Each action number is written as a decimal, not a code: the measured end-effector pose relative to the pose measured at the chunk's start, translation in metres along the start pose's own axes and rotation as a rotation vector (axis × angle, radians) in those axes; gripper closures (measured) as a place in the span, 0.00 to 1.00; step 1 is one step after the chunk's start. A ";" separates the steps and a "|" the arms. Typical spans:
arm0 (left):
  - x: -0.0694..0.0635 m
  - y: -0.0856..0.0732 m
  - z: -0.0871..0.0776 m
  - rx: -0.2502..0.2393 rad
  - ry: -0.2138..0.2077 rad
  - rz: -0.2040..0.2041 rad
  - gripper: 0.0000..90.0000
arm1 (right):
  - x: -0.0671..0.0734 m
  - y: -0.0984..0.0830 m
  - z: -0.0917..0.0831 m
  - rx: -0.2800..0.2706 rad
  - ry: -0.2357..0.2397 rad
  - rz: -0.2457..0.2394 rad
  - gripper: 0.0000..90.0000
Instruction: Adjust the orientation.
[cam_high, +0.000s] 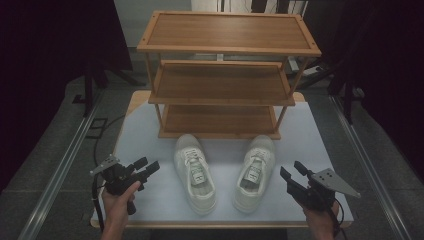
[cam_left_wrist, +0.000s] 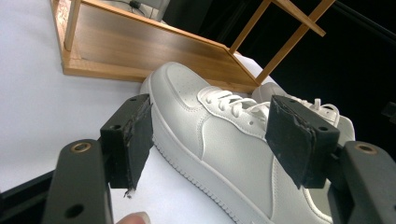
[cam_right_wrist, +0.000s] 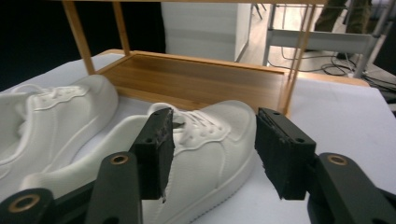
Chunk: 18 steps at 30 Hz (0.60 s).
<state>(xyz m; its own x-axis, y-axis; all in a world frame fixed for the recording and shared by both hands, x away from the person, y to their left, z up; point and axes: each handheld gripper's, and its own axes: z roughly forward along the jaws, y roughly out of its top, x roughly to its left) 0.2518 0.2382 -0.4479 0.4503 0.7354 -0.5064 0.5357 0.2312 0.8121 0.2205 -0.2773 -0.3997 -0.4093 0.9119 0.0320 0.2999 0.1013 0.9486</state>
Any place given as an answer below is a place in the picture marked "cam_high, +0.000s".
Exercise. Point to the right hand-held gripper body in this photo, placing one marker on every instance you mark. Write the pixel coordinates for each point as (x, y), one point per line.
(320, 193)

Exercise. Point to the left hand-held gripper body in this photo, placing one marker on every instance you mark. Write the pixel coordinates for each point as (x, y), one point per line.
(118, 178)

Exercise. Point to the white sneaker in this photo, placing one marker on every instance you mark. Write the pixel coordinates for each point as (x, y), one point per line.
(200, 195)
(245, 196)

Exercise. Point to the wooden three-tier shoe rack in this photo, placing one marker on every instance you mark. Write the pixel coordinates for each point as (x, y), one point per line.
(220, 31)

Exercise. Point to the person's right hand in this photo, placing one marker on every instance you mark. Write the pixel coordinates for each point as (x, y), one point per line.
(320, 218)

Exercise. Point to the person's left hand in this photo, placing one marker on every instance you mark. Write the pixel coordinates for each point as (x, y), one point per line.
(115, 208)

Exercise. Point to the white table mat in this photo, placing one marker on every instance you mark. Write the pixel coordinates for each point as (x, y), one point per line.
(156, 200)

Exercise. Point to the black metal stand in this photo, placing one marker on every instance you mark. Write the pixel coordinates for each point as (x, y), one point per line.
(88, 90)
(348, 100)

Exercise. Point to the white power strip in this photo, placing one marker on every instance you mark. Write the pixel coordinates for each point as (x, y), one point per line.
(311, 70)

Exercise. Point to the dark curtain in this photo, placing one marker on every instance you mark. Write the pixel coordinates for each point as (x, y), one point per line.
(43, 66)
(383, 66)

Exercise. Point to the metal floor rail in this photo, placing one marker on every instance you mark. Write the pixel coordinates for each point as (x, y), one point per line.
(370, 170)
(56, 176)

